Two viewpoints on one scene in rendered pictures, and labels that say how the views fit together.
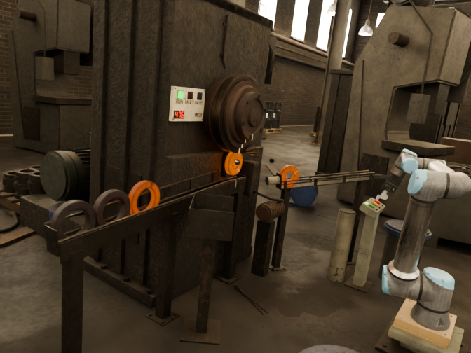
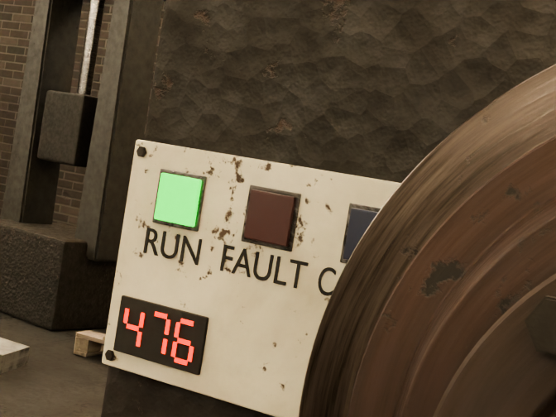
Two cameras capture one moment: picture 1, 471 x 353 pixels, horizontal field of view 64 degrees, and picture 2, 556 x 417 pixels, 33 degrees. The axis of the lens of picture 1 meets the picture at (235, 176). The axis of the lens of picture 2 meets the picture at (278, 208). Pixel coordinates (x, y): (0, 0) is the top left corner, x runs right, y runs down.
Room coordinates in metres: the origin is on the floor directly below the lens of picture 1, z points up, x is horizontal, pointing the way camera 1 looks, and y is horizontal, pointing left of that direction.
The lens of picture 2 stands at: (2.03, -0.38, 1.24)
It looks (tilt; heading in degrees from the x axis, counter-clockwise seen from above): 3 degrees down; 84
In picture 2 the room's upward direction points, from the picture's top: 9 degrees clockwise
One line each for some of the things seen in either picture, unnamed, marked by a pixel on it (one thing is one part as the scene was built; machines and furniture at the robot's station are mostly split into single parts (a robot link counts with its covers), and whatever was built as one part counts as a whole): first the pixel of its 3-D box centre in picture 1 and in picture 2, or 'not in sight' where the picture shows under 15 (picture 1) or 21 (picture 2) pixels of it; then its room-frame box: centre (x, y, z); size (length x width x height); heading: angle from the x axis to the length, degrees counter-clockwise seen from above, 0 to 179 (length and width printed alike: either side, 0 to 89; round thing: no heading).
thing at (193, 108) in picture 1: (188, 104); (266, 285); (2.10, 0.30, 1.15); 0.26 x 0.02 x 0.18; 147
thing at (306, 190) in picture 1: (304, 190); not in sight; (4.44, -0.85, 0.17); 0.57 x 0.31 x 0.34; 167
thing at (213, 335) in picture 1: (206, 270); not in sight; (1.75, 0.09, 0.36); 0.26 x 0.20 x 0.72; 2
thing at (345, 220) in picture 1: (341, 245); not in sight; (2.55, -0.81, 0.26); 0.12 x 0.12 x 0.52
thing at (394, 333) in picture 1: (426, 333); not in sight; (1.82, -1.11, 0.10); 0.32 x 0.32 x 0.04; 55
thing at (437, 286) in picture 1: (434, 287); not in sight; (1.82, -1.09, 0.37); 0.17 x 0.15 x 0.18; 75
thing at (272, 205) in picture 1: (266, 237); not in sight; (2.53, -0.27, 0.27); 0.22 x 0.13 x 0.53; 147
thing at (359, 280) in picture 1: (366, 244); not in sight; (2.50, -0.96, 0.31); 0.24 x 0.16 x 0.62; 147
